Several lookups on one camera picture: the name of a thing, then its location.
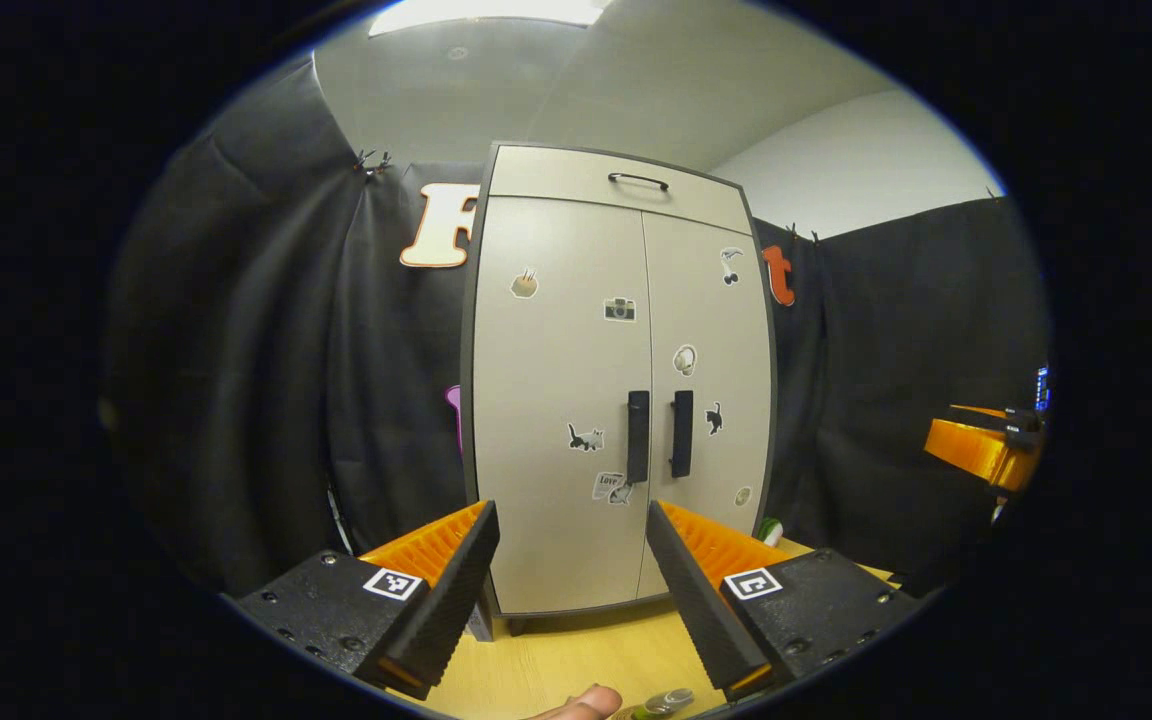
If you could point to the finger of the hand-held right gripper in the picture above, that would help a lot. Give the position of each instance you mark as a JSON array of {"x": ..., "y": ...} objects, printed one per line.
[{"x": 971, "y": 450}]

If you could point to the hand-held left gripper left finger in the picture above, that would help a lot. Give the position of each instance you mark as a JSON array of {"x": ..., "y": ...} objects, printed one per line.
[{"x": 456, "y": 595}]

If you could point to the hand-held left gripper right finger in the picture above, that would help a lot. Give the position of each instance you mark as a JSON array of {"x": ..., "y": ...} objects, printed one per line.
[{"x": 701, "y": 610}]

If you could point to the grey and white cabinet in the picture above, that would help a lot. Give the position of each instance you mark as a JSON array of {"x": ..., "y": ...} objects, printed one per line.
[{"x": 481, "y": 622}]

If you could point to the green label plastic bottle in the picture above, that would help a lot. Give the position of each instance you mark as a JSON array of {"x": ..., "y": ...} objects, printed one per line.
[{"x": 671, "y": 699}]

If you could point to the white cabinet door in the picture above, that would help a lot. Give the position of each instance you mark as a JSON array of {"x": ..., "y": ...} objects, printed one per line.
[
  {"x": 726, "y": 330},
  {"x": 556, "y": 380}
]

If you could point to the white cabinet drawer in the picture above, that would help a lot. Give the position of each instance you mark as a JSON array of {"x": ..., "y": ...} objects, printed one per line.
[{"x": 556, "y": 180}]

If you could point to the toy watermelon slice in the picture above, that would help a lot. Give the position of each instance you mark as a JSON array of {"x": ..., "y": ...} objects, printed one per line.
[{"x": 770, "y": 532}]

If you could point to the black backdrop cloth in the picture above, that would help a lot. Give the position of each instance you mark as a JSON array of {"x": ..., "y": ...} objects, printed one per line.
[{"x": 266, "y": 350}]

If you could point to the ceiling light panel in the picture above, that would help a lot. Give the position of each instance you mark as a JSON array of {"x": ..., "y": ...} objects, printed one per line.
[{"x": 486, "y": 12}]

